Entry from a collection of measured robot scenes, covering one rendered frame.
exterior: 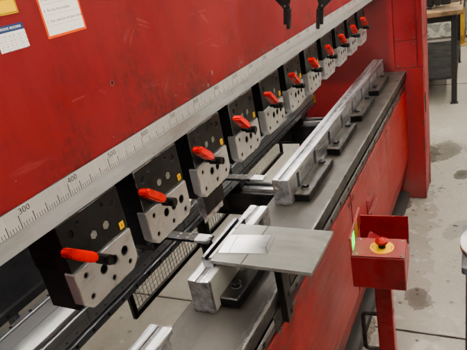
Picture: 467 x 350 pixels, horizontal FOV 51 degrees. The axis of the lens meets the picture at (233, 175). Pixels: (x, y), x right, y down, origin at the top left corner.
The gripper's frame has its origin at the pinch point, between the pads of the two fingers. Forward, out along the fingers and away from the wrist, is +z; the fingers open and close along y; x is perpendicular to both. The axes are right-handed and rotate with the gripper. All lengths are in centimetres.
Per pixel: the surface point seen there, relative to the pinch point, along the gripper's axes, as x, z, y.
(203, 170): -7.7, 32.0, -21.6
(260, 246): -3, 54, -9
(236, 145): 9.4, 32.1, -17.4
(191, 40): -1.0, 4.0, -24.3
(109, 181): -36, 23, -30
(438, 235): 161, 141, 67
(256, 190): 61, 70, -22
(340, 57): 110, 29, 7
